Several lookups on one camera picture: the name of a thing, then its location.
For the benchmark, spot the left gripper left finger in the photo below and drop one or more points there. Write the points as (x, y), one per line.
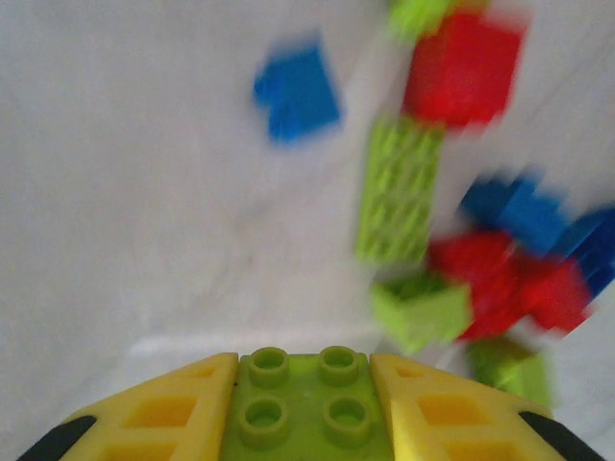
(158, 418)

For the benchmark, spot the green long lego brick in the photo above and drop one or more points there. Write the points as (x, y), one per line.
(399, 192)

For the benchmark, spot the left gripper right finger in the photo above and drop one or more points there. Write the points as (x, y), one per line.
(456, 418)

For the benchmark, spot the blue square lego brick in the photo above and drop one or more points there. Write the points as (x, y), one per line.
(298, 91)
(519, 211)
(596, 249)

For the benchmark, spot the red square lego brick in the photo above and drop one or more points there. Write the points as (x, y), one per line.
(461, 72)
(480, 278)
(552, 298)

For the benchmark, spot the green square lego brick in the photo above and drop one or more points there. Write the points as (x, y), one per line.
(514, 374)
(307, 418)
(423, 317)
(418, 14)

